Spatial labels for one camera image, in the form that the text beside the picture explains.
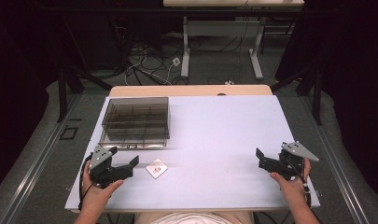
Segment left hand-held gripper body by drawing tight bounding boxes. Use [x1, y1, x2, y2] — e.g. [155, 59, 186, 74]
[89, 145, 129, 189]

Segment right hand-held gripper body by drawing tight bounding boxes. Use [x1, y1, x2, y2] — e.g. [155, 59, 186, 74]
[277, 141, 320, 182]

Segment person's left hand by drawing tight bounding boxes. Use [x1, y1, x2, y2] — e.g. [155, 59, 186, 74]
[81, 161, 125, 217]

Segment person's right hand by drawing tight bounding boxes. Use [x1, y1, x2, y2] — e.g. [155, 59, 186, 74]
[269, 157, 313, 210]

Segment small square foil packet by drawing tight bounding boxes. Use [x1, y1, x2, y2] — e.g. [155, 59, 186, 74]
[145, 158, 169, 180]

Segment dark transparent compartment box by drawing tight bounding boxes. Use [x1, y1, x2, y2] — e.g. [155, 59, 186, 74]
[98, 96, 172, 150]

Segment white table cover sheet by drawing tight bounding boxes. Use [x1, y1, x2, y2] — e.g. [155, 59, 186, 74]
[63, 94, 321, 214]

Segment black metal stand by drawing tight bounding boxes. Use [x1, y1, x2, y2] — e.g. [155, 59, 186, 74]
[270, 63, 324, 127]
[56, 62, 114, 124]

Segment person's light clothing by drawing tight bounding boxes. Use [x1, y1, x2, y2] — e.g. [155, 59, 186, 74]
[134, 211, 255, 224]

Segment white desk with legs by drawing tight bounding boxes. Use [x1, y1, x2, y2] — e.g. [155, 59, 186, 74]
[162, 0, 306, 80]

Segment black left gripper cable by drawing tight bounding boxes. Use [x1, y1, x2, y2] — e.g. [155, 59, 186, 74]
[77, 153, 95, 212]

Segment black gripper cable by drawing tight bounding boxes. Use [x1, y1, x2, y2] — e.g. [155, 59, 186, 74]
[288, 160, 313, 209]
[77, 153, 95, 212]

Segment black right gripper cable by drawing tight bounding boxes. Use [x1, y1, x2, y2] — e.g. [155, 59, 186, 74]
[288, 160, 313, 209]

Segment tangle of floor cables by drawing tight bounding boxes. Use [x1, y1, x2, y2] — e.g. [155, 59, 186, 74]
[108, 15, 190, 87]

